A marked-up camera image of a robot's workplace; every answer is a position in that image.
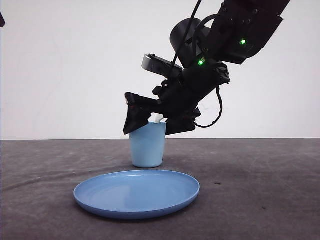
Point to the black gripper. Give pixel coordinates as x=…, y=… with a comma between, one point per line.
x=176, y=96

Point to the white plastic fork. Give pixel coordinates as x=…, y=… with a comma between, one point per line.
x=156, y=118

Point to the light blue plastic cup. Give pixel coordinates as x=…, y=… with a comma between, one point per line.
x=147, y=145

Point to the blue plastic plate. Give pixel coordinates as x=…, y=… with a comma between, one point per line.
x=137, y=194

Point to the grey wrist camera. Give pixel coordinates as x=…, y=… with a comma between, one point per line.
x=160, y=66

